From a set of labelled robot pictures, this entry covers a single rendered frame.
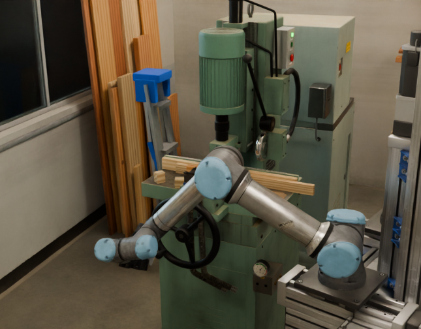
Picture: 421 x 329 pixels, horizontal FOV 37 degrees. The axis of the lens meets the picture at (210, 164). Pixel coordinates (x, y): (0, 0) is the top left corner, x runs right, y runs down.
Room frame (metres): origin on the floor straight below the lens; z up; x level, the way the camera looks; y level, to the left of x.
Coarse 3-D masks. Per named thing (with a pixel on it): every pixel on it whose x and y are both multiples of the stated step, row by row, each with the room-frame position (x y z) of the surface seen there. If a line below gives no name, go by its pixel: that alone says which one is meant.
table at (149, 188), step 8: (152, 176) 2.44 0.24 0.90; (168, 176) 2.44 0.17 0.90; (176, 176) 2.44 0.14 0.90; (144, 184) 2.36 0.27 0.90; (152, 184) 2.35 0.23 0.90; (160, 184) 2.35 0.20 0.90; (168, 184) 2.35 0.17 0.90; (144, 192) 2.37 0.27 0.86; (152, 192) 2.35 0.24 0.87; (160, 192) 2.33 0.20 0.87; (168, 192) 2.32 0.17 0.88; (176, 192) 2.30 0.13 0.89; (288, 192) 2.26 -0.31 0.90; (288, 200) 2.20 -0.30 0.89; (296, 200) 2.29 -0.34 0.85; (224, 208) 2.18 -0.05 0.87; (232, 208) 2.20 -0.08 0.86; (240, 208) 2.18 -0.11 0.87; (216, 216) 2.12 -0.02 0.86; (224, 216) 2.17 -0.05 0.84; (256, 216) 2.16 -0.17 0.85
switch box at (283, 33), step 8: (280, 32) 2.58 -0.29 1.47; (288, 32) 2.58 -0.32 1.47; (280, 40) 2.58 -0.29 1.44; (288, 40) 2.58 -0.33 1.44; (280, 48) 2.58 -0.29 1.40; (288, 48) 2.59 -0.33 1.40; (280, 56) 2.58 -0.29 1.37; (288, 56) 2.59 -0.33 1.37; (280, 64) 2.58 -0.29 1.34; (288, 64) 2.59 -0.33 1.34
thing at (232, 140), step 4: (228, 136) 2.44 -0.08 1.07; (232, 136) 2.44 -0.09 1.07; (236, 136) 2.45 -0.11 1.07; (216, 140) 2.40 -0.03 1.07; (228, 140) 2.39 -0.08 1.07; (232, 140) 2.41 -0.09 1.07; (236, 140) 2.44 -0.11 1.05; (212, 144) 2.36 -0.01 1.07; (216, 144) 2.35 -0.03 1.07; (220, 144) 2.35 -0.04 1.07; (224, 144) 2.34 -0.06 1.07; (228, 144) 2.37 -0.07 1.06; (232, 144) 2.41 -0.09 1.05; (212, 148) 2.36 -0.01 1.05; (236, 148) 2.44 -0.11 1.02
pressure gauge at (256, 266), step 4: (260, 260) 2.09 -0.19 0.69; (264, 260) 2.10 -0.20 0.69; (256, 264) 2.09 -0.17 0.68; (260, 264) 2.08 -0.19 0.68; (264, 264) 2.07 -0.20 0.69; (268, 264) 2.09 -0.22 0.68; (256, 268) 2.09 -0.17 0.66; (260, 268) 2.08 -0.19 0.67; (264, 268) 2.07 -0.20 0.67; (268, 268) 2.08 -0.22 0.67; (256, 272) 2.09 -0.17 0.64; (260, 272) 2.08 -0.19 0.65; (264, 272) 2.07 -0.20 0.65; (260, 276) 2.08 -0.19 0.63; (264, 276) 2.07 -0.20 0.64
